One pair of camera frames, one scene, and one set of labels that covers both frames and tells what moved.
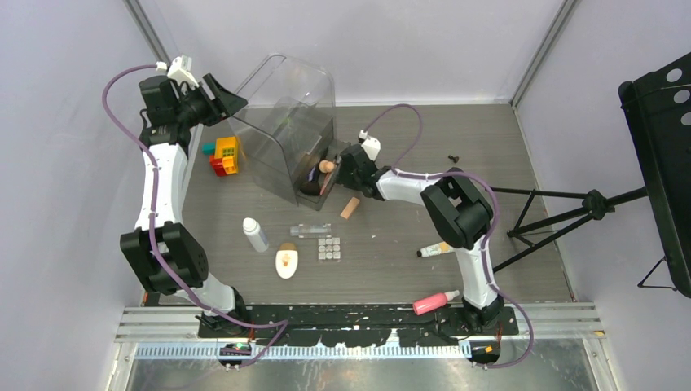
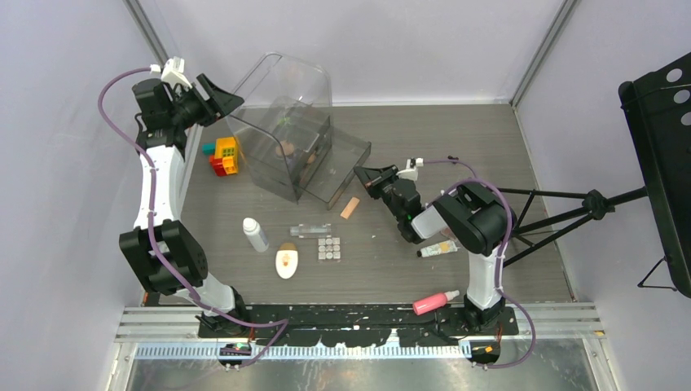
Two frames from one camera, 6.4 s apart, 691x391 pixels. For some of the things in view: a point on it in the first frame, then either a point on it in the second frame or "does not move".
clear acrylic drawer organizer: x=289 y=117 does not move
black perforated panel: x=657 y=107 does not move
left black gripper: x=226 y=103 does not move
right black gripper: x=342 y=177 → x=373 y=177
